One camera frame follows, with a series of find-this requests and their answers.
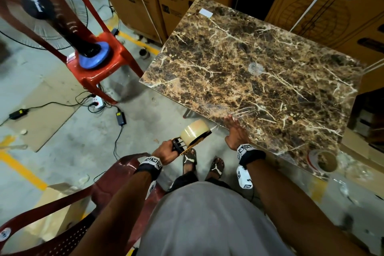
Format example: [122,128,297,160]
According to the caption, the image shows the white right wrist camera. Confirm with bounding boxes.
[236,165,254,190]

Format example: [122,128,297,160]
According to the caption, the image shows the black cylinder device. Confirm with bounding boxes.
[20,0,102,59]

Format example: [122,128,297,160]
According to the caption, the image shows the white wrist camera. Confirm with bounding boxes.
[145,180,158,200]
[236,165,254,190]

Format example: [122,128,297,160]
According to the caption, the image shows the black right sandal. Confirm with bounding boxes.
[210,156,226,178]

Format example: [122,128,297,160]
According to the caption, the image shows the floor cardboard sheet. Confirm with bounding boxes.
[6,65,91,153]

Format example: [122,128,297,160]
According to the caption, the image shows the person's grey shirt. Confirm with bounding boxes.
[136,181,296,256]

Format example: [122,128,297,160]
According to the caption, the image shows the fan print appliance carton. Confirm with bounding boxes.
[265,0,384,68]

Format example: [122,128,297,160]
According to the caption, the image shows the printed appliance carton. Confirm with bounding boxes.
[90,0,167,44]

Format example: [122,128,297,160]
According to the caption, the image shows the person's black trousers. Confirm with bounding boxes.
[168,171,232,194]

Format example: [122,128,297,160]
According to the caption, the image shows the white tape core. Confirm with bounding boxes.
[306,148,339,176]

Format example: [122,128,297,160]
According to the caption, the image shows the crumpled clear plastic wrap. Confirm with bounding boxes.
[336,150,376,185]

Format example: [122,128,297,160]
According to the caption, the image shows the maroon plastic chair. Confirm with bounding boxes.
[0,153,167,256]

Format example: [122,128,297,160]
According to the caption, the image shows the person's right forearm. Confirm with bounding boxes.
[246,158,370,256]

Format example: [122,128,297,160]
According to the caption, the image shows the person's right hand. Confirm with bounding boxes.
[223,114,251,151]

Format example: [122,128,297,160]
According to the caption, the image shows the red plastic chair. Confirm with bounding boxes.
[0,0,144,106]

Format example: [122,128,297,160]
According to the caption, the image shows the black left wristband with markers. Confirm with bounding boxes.
[134,156,164,182]

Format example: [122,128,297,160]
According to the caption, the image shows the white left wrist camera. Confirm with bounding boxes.
[145,180,158,200]

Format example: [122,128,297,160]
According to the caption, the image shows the clear tape roll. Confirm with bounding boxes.
[180,106,259,148]

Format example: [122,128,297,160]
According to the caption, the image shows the person's left forearm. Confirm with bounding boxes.
[70,171,154,256]

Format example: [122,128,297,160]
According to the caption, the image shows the black sandal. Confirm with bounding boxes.
[182,148,198,167]
[210,156,226,178]

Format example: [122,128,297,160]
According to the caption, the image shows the yellow black tape dispenser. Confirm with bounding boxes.
[171,130,213,156]

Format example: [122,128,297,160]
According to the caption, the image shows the person's left hand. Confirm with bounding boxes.
[152,140,180,166]

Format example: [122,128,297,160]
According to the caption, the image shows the black left sandal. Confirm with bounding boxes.
[182,148,198,167]

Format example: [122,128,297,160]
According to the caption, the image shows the flat cardboard sheet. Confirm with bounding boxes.
[342,128,384,200]

